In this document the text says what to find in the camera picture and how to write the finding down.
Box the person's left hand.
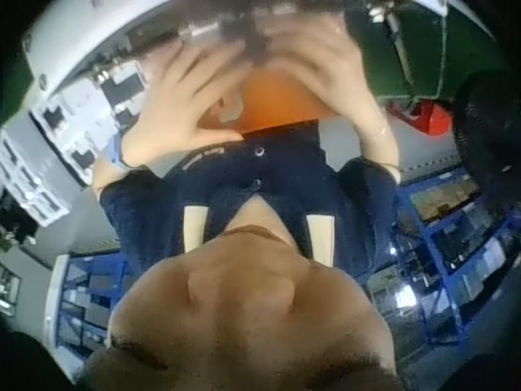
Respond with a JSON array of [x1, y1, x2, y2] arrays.
[[120, 39, 252, 168]]

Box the person's right hand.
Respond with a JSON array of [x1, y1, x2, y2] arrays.
[[264, 22, 387, 138]]

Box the dark metal machine part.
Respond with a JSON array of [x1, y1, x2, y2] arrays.
[[219, 6, 286, 68]]

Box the green machine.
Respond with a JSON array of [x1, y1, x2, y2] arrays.
[[345, 0, 508, 101]]

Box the person's legs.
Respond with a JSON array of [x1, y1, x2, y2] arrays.
[[217, 67, 331, 134]]

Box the light blue wrist band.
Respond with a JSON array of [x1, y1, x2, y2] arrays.
[[106, 133, 134, 169]]

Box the metal rod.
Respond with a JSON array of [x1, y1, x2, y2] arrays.
[[384, 10, 415, 85]]

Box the red object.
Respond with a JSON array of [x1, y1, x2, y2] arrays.
[[386, 99, 453, 136]]

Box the white machine housing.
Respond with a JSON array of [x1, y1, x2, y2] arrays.
[[22, 0, 223, 97]]

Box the white panel with black slots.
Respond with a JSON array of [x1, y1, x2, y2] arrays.
[[0, 60, 146, 229]]

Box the black round object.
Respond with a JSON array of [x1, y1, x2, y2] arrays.
[[450, 75, 521, 199]]

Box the blue shelf rack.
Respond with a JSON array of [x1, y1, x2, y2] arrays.
[[366, 174, 521, 351], [55, 250, 138, 362]]

